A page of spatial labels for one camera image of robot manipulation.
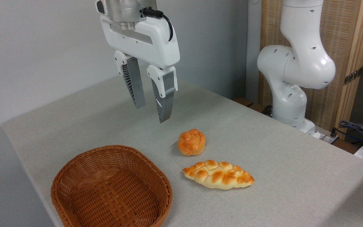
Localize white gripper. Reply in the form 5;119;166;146
100;14;181;124

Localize round knotted bread roll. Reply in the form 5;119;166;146
177;128;206;156

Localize brown woven wicker basket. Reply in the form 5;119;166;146
50;145;173;227

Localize long braided bread loaf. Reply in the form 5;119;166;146
182;160;255;190

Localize brown wooden plank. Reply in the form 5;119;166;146
233;97;274;118

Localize wooden woven folding screen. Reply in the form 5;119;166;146
259;0;363;140

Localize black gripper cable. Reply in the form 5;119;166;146
142;8;174;42

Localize blue grey cable bundle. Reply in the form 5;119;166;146
338;120;363;149

